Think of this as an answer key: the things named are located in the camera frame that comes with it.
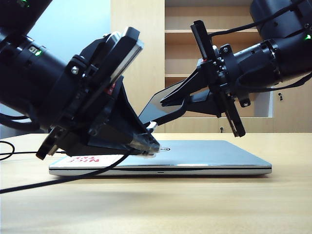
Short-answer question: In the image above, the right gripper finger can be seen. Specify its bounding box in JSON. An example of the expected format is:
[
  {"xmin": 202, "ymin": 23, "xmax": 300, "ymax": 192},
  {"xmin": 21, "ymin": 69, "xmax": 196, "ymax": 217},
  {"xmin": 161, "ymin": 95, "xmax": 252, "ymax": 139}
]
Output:
[
  {"xmin": 144, "ymin": 91, "xmax": 222, "ymax": 127},
  {"xmin": 159, "ymin": 65, "xmax": 213, "ymax": 107}
]

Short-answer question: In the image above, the light wooden shelf cabinet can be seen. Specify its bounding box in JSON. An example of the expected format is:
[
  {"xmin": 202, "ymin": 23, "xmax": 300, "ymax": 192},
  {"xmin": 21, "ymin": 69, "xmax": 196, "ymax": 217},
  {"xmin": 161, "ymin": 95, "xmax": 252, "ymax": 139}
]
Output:
[{"xmin": 110, "ymin": 0, "xmax": 312, "ymax": 134}]

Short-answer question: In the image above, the white power adapter with cable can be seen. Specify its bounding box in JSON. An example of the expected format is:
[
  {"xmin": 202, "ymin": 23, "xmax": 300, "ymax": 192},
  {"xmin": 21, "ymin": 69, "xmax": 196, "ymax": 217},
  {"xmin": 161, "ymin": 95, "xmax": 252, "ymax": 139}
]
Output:
[{"xmin": 0, "ymin": 123, "xmax": 49, "ymax": 139}]

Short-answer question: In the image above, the black charging cable silver plug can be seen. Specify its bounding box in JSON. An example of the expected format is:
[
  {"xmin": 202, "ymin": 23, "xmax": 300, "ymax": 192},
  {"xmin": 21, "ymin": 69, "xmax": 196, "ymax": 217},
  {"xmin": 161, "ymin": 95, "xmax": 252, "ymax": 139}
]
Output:
[{"xmin": 0, "ymin": 121, "xmax": 158, "ymax": 195}]

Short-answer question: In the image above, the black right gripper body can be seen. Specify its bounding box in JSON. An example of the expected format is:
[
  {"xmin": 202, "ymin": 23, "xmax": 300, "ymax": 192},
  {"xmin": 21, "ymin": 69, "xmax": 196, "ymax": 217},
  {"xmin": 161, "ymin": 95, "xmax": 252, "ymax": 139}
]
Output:
[{"xmin": 191, "ymin": 20, "xmax": 251, "ymax": 137}]

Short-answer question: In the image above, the silver Dell laptop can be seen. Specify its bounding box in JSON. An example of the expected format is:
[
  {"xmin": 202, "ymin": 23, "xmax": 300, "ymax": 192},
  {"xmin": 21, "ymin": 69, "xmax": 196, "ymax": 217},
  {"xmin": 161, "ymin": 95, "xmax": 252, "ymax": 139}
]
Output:
[{"xmin": 48, "ymin": 140, "xmax": 273, "ymax": 176}]

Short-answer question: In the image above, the looped black right arm cable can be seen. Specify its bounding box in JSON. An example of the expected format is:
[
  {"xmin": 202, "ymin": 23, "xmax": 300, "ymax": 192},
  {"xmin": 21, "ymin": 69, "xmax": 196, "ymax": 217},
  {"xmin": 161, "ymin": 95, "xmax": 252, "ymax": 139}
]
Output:
[{"xmin": 233, "ymin": 70, "xmax": 312, "ymax": 96}]

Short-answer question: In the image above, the white red text sticker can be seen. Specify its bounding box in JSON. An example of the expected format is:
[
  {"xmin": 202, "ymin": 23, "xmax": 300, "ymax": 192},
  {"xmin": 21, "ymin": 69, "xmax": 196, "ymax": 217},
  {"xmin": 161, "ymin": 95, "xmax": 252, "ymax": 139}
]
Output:
[{"xmin": 60, "ymin": 155, "xmax": 125, "ymax": 166}]

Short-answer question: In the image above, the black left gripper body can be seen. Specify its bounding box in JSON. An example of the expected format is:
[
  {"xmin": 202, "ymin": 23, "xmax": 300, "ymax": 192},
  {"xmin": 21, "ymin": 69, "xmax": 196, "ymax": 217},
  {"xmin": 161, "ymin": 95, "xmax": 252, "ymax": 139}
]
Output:
[{"xmin": 36, "ymin": 26, "xmax": 145, "ymax": 161}]

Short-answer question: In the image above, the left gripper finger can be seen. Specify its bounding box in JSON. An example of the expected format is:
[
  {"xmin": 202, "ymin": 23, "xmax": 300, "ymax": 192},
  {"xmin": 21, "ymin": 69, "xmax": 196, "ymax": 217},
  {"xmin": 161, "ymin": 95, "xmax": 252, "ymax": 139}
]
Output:
[
  {"xmin": 86, "ymin": 133, "xmax": 161, "ymax": 158},
  {"xmin": 89, "ymin": 76, "xmax": 154, "ymax": 141}
]

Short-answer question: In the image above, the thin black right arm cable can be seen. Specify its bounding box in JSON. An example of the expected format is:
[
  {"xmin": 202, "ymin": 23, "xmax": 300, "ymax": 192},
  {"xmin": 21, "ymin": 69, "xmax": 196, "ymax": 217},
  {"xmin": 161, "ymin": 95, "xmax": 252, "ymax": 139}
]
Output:
[{"xmin": 206, "ymin": 0, "xmax": 298, "ymax": 39}]

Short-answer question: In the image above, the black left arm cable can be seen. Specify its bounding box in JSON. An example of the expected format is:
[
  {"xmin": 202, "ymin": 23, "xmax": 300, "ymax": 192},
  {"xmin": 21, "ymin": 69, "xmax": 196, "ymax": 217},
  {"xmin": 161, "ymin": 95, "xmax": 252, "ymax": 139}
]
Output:
[{"xmin": 0, "ymin": 111, "xmax": 42, "ymax": 131}]

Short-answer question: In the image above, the black laptop power cable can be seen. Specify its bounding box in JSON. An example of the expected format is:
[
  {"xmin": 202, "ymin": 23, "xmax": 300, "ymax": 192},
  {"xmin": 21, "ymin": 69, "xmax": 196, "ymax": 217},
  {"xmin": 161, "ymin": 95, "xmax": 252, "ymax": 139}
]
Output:
[{"xmin": 0, "ymin": 140, "xmax": 66, "ymax": 161}]

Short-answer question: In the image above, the black smartphone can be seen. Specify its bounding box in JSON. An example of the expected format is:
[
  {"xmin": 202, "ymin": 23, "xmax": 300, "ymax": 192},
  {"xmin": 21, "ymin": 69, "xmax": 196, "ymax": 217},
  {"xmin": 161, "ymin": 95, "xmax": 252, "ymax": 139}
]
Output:
[{"xmin": 137, "ymin": 84, "xmax": 187, "ymax": 125}]

